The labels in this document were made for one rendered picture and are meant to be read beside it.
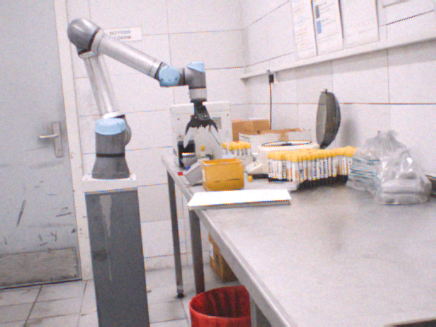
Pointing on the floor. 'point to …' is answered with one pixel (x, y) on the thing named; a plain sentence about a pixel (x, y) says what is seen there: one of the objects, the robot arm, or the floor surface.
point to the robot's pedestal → (117, 258)
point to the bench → (320, 255)
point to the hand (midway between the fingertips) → (203, 147)
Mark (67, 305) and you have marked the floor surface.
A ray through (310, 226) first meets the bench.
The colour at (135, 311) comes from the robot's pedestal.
